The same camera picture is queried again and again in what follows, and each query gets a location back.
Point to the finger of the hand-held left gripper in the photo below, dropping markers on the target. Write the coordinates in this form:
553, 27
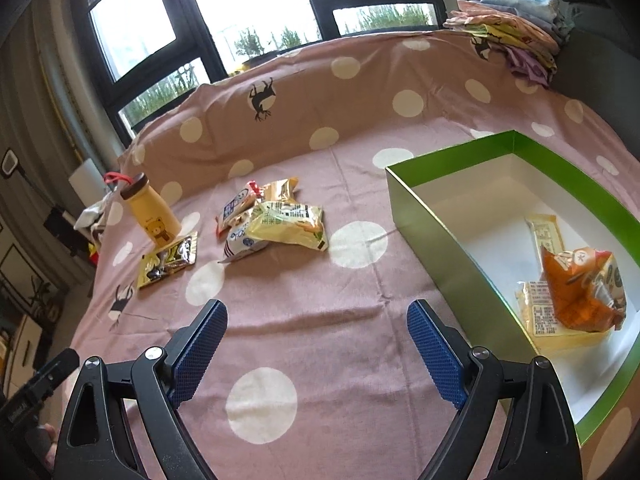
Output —
57, 367

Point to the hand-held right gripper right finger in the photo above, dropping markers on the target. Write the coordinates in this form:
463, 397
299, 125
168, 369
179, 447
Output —
437, 355

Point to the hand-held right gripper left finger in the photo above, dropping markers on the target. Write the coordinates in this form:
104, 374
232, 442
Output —
197, 355

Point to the gold dark panda snack packet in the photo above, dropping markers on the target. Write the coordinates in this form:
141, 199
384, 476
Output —
167, 260

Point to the clear cracker packet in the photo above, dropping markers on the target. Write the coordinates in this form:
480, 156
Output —
547, 327

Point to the white blue striped snack packet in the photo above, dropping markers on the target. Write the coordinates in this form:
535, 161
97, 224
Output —
245, 245

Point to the green cardboard box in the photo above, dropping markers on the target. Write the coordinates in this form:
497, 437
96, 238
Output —
435, 230

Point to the white blue red-edged snack packet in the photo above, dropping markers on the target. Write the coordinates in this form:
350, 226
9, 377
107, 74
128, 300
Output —
237, 207

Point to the orange snack packet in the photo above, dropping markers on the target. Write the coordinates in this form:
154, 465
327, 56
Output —
582, 292

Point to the small yellow bar packet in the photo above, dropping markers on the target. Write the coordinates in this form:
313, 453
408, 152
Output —
545, 235

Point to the yellow snack packet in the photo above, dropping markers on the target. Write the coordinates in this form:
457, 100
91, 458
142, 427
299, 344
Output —
290, 222

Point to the person's left hand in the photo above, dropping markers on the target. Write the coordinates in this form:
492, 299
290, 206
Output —
47, 442

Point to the red yellow bag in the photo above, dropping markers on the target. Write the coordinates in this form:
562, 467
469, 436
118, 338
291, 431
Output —
93, 255

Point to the pink polka dot blanket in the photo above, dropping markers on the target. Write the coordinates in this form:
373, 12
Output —
325, 310

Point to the black appliance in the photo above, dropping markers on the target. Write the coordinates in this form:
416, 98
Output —
62, 225

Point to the yellow bear print bottle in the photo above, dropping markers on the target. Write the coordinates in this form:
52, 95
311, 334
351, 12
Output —
150, 210

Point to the white cloth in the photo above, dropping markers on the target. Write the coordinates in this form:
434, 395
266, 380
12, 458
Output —
90, 217

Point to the white box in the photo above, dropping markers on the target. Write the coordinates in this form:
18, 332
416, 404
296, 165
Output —
87, 180

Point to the grey curtain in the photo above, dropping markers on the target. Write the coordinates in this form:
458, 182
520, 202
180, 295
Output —
55, 110

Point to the yellow container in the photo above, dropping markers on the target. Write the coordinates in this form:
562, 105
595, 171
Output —
242, 66

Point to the stack of folded clothes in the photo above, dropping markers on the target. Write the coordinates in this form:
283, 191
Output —
505, 30

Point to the grey sofa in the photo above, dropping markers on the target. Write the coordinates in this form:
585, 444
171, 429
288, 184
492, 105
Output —
595, 60

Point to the black framed window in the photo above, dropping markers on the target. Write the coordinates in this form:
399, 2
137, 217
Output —
225, 10

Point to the white wall thermostat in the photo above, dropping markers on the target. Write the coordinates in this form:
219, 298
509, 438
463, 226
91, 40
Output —
9, 162

